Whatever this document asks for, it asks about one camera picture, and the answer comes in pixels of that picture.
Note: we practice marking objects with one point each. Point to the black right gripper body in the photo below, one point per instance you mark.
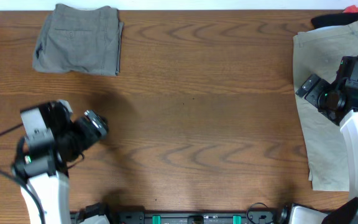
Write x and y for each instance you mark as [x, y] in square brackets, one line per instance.
[309, 88]

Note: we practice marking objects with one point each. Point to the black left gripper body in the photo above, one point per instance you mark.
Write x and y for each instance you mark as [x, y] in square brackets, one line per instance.
[95, 123]

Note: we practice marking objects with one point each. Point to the grey shorts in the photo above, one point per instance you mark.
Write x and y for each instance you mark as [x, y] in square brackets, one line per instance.
[75, 40]

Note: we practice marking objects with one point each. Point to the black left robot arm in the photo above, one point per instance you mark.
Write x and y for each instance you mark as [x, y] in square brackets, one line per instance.
[48, 150]

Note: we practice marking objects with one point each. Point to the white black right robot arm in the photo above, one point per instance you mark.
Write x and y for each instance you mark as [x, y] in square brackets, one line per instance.
[347, 213]

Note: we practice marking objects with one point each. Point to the beige khaki shorts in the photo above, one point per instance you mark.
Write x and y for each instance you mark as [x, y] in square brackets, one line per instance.
[320, 52]

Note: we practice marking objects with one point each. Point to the black garment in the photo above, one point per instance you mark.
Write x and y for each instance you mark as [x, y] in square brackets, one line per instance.
[327, 20]

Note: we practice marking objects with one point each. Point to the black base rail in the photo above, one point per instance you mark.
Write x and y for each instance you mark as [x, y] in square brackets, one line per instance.
[101, 213]

